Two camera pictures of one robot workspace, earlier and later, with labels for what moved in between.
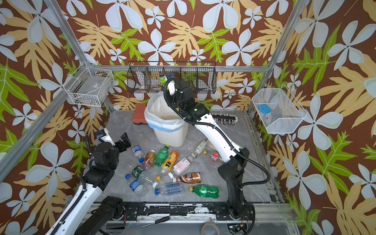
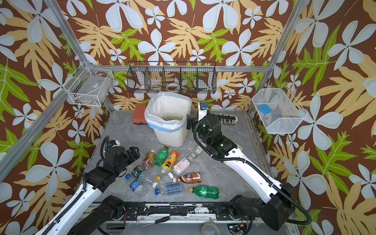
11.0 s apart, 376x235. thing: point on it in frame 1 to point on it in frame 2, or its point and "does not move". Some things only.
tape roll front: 208,223 does not move
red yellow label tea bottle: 149,160 does not move
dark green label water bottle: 143,176 does not move
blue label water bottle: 136,186 does not move
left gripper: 126,141 to 136,153
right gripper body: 169,82 to 192,122
